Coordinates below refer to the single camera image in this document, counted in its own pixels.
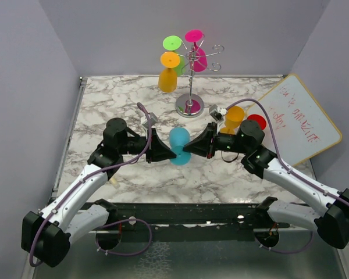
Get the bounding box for aluminium frame rail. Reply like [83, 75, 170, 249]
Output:
[46, 77, 88, 205]

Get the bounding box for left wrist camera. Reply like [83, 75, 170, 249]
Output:
[140, 112, 158, 130]

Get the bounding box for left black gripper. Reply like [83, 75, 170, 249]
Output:
[119, 127, 177, 163]

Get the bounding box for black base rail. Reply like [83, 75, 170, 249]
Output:
[95, 199, 289, 242]

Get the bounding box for blue wine glass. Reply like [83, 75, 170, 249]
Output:
[169, 127, 191, 166]

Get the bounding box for whiteboard with yellow frame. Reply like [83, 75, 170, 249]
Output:
[258, 74, 342, 166]

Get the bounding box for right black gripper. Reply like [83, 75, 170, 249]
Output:
[183, 121, 249, 159]

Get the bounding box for orange capped marker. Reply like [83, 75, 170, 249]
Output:
[109, 177, 120, 189]

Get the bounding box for chrome wine glass rack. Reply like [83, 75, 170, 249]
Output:
[175, 40, 225, 118]

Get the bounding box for orange wine glass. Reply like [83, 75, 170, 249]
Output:
[158, 52, 181, 93]

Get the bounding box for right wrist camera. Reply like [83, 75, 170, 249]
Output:
[208, 105, 227, 121]

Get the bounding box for yellow wine glass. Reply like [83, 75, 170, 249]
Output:
[220, 106, 245, 135]

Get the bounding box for red wine glass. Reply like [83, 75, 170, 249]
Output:
[247, 114, 267, 130]

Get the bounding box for green wine glass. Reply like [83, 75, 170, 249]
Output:
[162, 35, 184, 76]

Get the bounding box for pink wine glass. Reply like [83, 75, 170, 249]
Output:
[185, 29, 208, 73]

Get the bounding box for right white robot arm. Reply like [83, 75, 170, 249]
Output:
[183, 120, 349, 249]

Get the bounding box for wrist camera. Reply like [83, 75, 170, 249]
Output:
[208, 105, 227, 121]
[140, 112, 158, 130]

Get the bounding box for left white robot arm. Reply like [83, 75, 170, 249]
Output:
[21, 113, 176, 267]

